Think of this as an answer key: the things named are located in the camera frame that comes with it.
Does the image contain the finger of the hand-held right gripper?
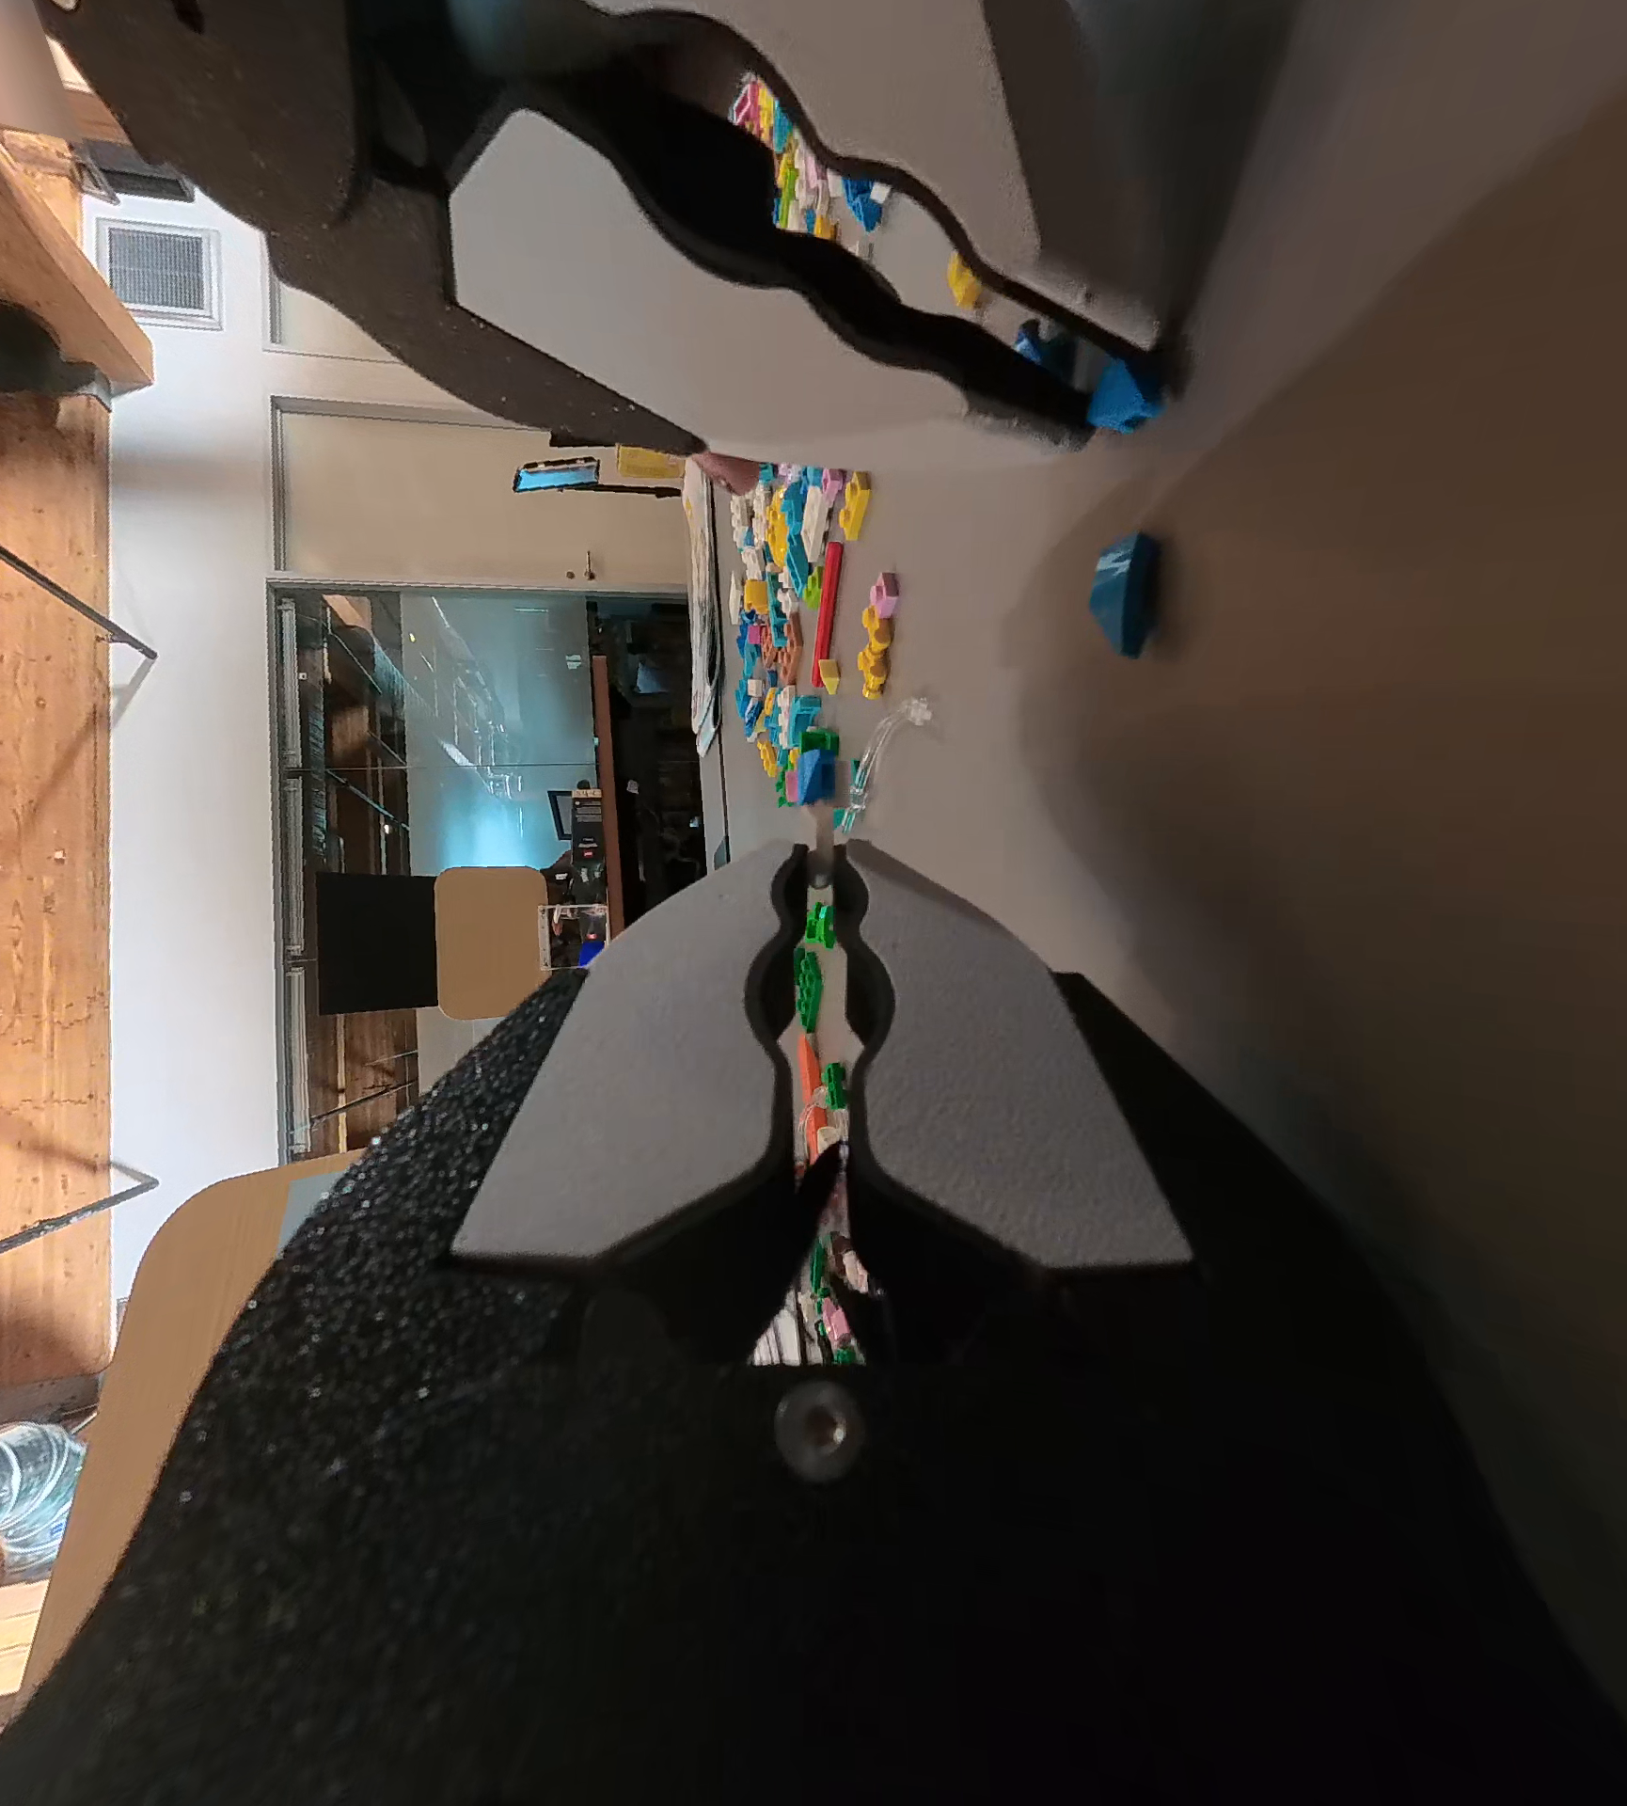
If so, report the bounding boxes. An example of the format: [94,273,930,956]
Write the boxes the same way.
[585,0,1257,357]
[446,84,1101,463]

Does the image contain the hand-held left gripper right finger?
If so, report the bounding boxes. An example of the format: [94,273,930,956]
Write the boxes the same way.
[839,841,1197,1360]

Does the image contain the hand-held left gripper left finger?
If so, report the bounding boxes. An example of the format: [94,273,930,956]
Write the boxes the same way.
[448,841,847,1360]

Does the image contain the blue sloped lego brick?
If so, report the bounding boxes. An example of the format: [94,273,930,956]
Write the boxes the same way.
[1014,322,1172,436]

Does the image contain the pile of lego bricks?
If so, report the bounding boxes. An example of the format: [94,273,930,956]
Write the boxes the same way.
[723,69,988,1367]

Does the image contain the blue wedge lego brick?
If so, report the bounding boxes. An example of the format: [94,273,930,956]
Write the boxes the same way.
[1088,530,1167,660]

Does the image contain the white air vent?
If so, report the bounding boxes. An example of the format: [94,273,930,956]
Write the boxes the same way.
[93,216,224,331]

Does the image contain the wooden ceiling beam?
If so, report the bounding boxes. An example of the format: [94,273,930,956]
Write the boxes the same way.
[0,124,157,397]

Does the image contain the white instruction booklet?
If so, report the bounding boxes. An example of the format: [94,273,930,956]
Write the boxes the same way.
[681,457,734,760]

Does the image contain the dark ceiling lamp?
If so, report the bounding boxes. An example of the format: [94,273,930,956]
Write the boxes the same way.
[0,297,100,401]

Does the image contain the clear curved plastic piece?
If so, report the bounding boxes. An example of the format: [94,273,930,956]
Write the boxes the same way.
[834,688,935,839]

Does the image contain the glass partition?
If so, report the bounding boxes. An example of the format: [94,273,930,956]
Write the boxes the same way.
[269,575,698,1162]

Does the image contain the large tan wooden chair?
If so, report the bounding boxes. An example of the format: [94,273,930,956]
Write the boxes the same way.
[21,1147,382,1704]

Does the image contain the thin metal rod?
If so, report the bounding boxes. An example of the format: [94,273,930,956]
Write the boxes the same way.
[0,1166,162,1294]
[0,480,162,664]

